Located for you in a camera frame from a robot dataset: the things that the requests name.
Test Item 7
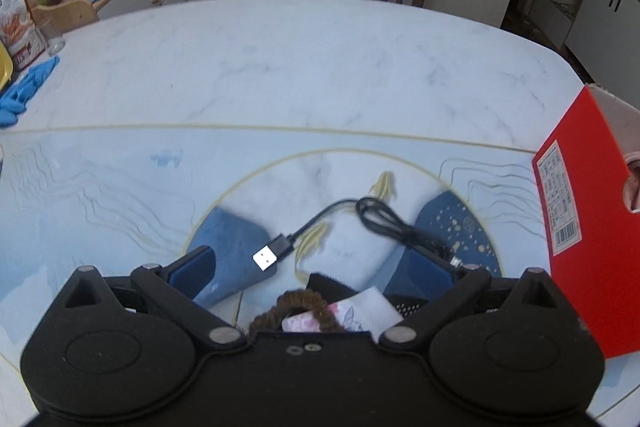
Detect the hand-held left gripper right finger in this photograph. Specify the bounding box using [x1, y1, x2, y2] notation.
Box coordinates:
[378, 247, 573, 350]

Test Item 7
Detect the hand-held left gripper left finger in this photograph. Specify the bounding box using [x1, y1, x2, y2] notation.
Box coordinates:
[52, 245, 248, 351]

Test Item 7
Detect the black usb cable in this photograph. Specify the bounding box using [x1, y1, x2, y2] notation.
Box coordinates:
[252, 196, 462, 273]

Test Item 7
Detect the red cardboard box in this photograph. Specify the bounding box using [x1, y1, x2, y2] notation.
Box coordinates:
[531, 83, 640, 360]

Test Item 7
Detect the white floral tissue pack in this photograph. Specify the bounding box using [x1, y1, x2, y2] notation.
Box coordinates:
[281, 285, 405, 341]

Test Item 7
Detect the black fabric item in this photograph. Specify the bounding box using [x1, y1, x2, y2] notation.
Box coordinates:
[305, 272, 361, 304]

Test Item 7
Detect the brown hair scrunchie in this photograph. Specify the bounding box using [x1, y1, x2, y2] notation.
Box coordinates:
[248, 289, 346, 339]

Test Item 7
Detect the blue rubber glove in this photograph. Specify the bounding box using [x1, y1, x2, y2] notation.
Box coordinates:
[0, 56, 61, 128]

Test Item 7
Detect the patterned dark rug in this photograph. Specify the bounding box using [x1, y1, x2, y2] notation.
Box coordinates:
[500, 13, 601, 84]

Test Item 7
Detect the clear drinking glass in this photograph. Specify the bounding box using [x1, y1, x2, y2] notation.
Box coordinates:
[37, 18, 66, 56]

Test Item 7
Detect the yellow plastic item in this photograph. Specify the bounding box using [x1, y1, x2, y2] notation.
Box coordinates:
[0, 39, 15, 90]

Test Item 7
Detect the small light wooden chair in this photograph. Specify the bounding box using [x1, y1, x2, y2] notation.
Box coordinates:
[31, 0, 100, 33]

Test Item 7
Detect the white open shelf unit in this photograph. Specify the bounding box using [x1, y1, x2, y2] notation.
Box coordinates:
[527, 0, 597, 48]

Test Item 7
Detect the red and white snack bag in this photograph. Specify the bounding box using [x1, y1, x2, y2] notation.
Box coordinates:
[0, 0, 47, 70]

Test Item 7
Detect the white cabinet with black handles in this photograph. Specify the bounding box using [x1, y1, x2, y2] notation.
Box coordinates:
[565, 0, 640, 84]

